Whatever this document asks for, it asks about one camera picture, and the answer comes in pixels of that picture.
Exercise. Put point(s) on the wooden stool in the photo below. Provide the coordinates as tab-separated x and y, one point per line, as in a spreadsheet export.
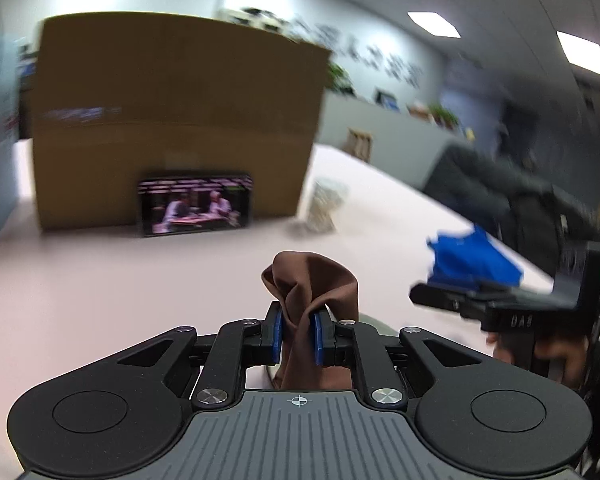
357	145

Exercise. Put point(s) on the green potted plant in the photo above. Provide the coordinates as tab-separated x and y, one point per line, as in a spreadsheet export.
341	79
442	115

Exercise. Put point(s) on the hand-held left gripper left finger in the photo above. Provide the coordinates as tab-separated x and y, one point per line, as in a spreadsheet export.
276	336

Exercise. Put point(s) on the dark door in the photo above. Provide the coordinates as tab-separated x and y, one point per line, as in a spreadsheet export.
515	130

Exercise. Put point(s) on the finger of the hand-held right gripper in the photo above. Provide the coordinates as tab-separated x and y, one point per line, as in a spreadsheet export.
445	300

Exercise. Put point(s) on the brown cloth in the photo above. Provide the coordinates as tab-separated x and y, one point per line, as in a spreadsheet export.
305	280

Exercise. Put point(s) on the grey reception counter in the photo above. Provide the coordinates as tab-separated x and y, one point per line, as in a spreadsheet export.
385	135

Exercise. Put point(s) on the wall lettering sign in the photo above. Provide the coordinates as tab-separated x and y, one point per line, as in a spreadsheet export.
360	50

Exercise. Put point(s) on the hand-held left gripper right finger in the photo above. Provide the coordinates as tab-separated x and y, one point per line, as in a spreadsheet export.
318	337

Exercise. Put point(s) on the person's right hand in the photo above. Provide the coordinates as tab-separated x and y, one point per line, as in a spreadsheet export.
562	360

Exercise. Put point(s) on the black smartphone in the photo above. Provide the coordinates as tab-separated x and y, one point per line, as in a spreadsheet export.
195	205

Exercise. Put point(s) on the ceiling light panel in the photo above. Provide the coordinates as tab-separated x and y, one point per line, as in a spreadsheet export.
433	24
581	53

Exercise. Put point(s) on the grey office chair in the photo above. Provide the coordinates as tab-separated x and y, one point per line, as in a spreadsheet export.
500	185

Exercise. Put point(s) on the large cardboard box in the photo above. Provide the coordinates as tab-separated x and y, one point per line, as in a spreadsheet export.
180	100

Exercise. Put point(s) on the clear cotton swab jar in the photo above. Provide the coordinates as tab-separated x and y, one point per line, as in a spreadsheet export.
326	205

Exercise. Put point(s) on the blue cloth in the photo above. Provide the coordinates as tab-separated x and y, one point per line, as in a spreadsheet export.
472	255

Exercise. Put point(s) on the small desktop monitor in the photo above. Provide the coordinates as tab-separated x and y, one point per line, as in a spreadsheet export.
387	100

